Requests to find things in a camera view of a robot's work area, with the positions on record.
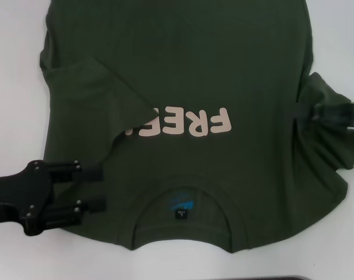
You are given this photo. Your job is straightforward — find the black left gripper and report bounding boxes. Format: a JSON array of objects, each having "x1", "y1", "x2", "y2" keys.
[{"x1": 0, "y1": 159, "x2": 108, "y2": 237}]

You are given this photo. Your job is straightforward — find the dark green FREE t-shirt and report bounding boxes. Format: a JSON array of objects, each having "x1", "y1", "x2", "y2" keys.
[{"x1": 38, "y1": 0, "x2": 354, "y2": 261}]

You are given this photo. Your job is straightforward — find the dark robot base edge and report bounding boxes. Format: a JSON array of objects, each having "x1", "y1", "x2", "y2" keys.
[{"x1": 246, "y1": 275, "x2": 354, "y2": 280}]

